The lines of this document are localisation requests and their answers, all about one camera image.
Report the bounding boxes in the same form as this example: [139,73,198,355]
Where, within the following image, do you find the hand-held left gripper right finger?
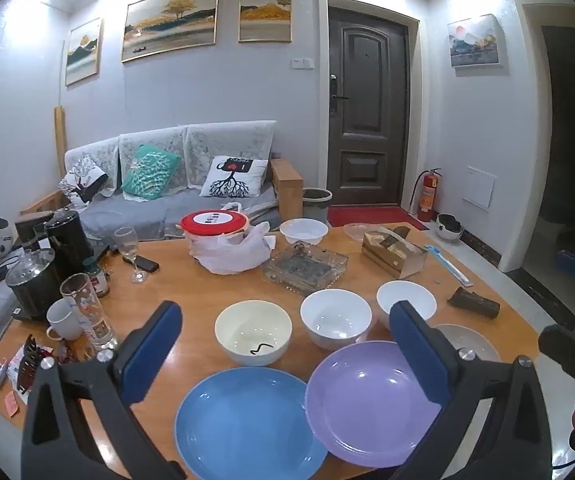
[389,301,555,480]

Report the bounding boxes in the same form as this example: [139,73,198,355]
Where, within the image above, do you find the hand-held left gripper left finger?
[21,301,188,480]

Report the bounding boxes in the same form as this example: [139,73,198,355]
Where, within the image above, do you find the grey plate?
[432,324,502,363]

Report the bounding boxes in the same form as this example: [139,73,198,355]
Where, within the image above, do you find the purple plate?
[305,341,443,468]

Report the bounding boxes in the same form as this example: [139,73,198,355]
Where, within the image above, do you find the cream bowl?
[214,300,293,367]

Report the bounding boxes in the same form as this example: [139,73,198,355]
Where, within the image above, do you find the blue plate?
[174,366,328,480]

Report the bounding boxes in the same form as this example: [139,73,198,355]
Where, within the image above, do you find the dark brown case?
[447,287,501,320]

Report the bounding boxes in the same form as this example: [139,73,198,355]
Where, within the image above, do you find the printed drinking glass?
[60,273,118,351]

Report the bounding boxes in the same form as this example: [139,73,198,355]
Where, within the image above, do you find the black phone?
[123,254,160,273]

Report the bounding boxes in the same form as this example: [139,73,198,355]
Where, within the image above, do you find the jar with green lid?
[82,257,111,298]

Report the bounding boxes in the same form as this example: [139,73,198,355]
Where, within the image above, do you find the white mug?
[46,298,84,342]

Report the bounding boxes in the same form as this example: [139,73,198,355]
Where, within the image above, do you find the blue and white toothbrush pack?
[425,244,473,288]

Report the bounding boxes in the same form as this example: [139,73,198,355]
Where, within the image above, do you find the gold tissue box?
[361,226,428,279]

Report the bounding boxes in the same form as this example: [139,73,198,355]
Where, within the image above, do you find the wine glass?
[114,226,147,284]

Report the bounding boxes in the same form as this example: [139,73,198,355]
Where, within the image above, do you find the white plastic bag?
[187,202,278,276]

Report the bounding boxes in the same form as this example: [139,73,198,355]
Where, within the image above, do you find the black and white helmet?
[436,213,464,243]

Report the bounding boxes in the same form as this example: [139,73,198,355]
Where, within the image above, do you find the tall black kettle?
[44,210,93,281]

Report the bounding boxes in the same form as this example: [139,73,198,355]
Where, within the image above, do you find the clear plastic lid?
[343,222,393,243]

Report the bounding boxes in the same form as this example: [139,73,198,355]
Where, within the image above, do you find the black kettle with glass lid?
[6,248,64,321]

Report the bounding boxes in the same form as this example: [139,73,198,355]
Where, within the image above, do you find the glass ashtray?
[262,242,349,297]

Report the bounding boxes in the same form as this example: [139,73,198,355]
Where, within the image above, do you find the grey sofa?
[20,120,304,243]

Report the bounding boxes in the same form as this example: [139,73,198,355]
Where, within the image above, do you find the container with red lid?
[180,210,249,251]

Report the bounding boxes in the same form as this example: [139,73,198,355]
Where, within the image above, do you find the red doormat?
[327,206,428,231]

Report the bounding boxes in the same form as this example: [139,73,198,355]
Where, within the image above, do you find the red fire extinguisher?
[410,168,443,222]

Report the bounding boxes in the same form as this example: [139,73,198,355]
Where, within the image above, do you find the white plastic bowl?
[279,218,329,246]

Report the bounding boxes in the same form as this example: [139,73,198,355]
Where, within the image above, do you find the teal patterned pillow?
[121,145,181,202]

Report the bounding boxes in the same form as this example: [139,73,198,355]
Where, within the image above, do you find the grey trash bin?
[302,187,333,223]

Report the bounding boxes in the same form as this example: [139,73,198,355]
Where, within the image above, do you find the white and black tree pillow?
[58,154,109,211]

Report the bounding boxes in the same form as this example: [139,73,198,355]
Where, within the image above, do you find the white pillow with tree roots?
[200,156,269,198]

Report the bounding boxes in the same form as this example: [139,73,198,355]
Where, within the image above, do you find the lace sofa cover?
[64,120,277,197]

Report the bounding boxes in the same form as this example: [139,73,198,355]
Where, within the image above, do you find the wooden side cabinet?
[268,158,304,222]

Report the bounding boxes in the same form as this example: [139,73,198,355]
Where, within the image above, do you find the wooden board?
[53,105,70,181]

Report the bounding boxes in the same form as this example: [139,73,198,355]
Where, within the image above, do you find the dark brown door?
[327,6,412,207]

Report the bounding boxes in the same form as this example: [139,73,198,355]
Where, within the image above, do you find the narrow framed landscape painting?
[64,17,103,87]

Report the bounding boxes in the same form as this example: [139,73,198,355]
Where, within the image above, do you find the frameless mountain painting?
[447,13,507,68]

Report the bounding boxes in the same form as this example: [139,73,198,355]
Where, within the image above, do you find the wide framed landscape painting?
[120,0,220,64]

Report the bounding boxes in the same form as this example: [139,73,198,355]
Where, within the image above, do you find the square framed tree painting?
[238,0,293,43]

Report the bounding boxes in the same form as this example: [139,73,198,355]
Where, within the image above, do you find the white wall panel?
[463,166,497,209]

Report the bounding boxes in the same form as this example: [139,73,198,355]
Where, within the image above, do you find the door handle lock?
[330,74,349,116]

